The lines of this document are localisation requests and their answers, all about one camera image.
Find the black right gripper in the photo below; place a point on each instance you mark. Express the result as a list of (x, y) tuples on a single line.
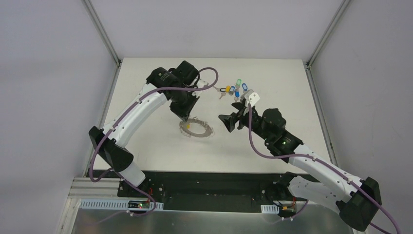
[(240, 114)]

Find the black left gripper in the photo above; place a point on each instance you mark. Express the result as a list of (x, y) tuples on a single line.
[(184, 105)]

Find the silver metal ring disc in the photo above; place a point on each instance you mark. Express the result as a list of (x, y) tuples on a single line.
[(197, 128)]

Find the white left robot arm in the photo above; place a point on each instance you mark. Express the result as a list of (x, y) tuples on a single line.
[(175, 85)]

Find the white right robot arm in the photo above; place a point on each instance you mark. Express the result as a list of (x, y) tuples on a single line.
[(354, 199)]

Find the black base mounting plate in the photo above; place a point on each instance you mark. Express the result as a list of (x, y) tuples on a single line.
[(209, 192)]

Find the aluminium frame rail front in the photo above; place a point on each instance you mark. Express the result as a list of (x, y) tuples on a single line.
[(108, 187)]

